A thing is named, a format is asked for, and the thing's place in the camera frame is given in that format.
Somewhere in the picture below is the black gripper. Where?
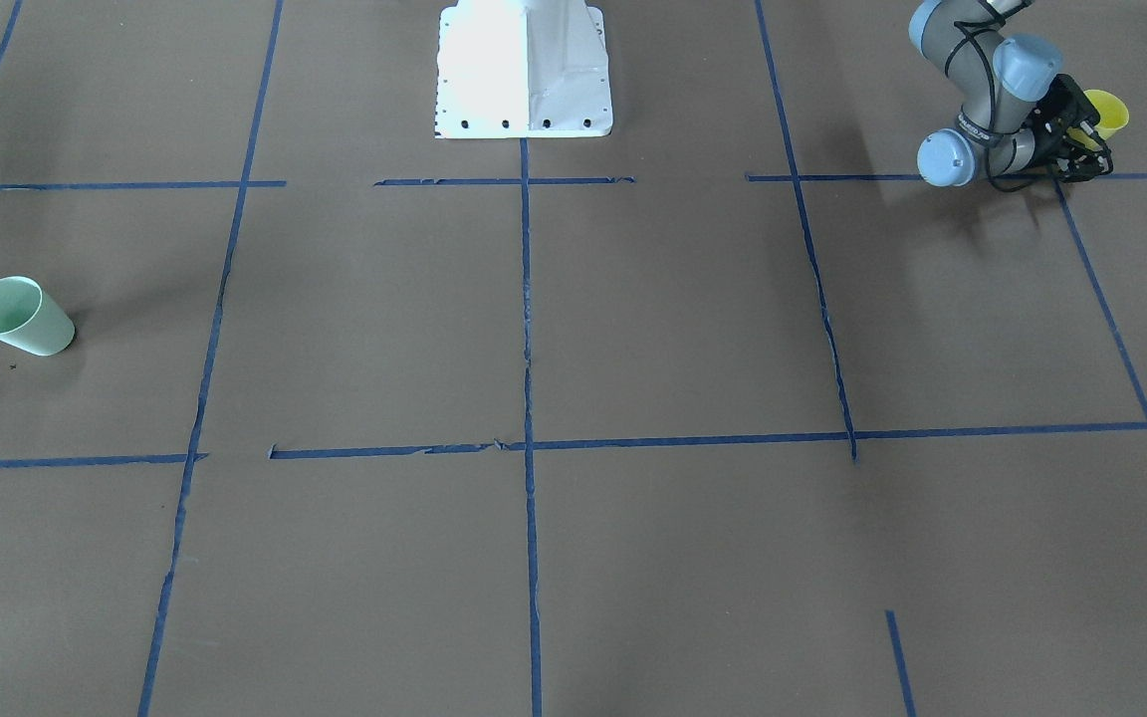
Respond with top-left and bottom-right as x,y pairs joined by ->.
1027,75 -> 1114,184

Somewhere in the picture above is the yellow plastic cup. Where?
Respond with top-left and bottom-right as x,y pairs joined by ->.
1066,88 -> 1130,150

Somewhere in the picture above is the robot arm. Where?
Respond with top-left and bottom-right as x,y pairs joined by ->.
907,1 -> 1114,187

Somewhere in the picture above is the green plastic cup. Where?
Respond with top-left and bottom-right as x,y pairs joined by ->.
0,276 -> 76,356

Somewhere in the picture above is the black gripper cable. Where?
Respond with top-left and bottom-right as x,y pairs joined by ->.
944,0 -> 1114,193

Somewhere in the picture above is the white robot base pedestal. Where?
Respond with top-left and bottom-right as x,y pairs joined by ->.
434,1 -> 614,140

